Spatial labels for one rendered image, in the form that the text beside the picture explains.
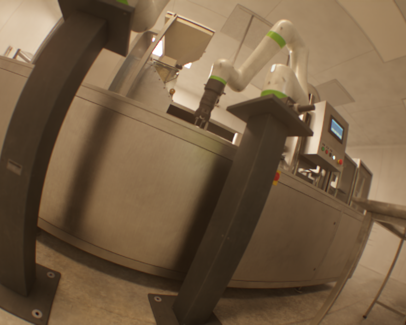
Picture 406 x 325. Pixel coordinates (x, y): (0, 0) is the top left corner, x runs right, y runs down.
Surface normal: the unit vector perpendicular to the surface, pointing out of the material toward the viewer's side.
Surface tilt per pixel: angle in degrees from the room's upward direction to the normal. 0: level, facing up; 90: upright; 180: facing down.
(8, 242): 90
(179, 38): 114
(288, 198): 90
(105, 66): 90
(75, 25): 90
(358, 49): 180
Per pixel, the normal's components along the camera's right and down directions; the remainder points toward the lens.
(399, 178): -0.89, -0.37
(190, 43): 0.09, 0.40
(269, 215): 0.26, 0.03
